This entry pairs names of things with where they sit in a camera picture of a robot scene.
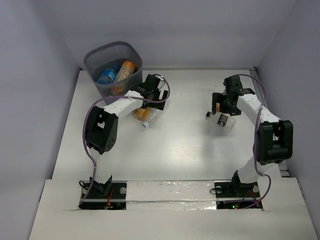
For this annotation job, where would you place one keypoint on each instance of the blue tinted water bottle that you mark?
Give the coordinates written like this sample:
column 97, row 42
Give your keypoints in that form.
column 108, row 76

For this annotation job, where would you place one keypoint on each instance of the clear bottle black label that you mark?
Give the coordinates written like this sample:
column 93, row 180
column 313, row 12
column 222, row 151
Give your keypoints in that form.
column 222, row 120

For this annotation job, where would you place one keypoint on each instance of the small orange juice bottle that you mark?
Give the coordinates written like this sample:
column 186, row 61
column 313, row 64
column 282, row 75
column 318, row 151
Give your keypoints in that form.
column 217, row 107

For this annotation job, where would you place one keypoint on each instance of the orange bottle white cap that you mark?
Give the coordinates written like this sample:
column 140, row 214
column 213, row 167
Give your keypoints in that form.
column 126, row 70

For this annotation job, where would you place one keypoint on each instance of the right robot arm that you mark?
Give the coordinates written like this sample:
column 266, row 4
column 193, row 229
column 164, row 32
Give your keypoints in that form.
column 273, row 137

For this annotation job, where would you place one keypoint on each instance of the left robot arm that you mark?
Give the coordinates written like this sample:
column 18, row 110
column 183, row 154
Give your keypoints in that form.
column 100, row 126

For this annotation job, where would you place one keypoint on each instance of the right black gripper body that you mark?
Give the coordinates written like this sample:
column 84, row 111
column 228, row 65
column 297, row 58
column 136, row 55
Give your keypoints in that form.
column 230, row 107

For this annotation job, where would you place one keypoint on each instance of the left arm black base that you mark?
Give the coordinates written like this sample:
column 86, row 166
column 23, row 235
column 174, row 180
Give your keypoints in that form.
column 108, row 196

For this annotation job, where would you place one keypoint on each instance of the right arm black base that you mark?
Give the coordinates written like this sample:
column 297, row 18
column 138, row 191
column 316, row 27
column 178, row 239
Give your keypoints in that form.
column 228, row 199

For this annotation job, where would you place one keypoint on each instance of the orange bottle blue white label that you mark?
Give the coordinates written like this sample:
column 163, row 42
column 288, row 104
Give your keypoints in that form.
column 142, row 114

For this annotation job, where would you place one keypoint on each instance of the grey mesh waste bin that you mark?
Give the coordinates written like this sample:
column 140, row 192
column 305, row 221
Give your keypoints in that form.
column 114, row 53

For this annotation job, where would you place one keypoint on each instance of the silver foil tape strip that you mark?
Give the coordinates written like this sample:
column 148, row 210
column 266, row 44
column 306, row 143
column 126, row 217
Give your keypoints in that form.
column 170, row 196

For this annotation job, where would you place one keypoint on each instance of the clear ribbed plastic bottle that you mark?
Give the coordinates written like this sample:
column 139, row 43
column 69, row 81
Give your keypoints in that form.
column 149, row 116

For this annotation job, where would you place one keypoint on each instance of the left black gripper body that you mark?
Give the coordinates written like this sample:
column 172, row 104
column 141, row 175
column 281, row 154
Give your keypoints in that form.
column 157, row 100

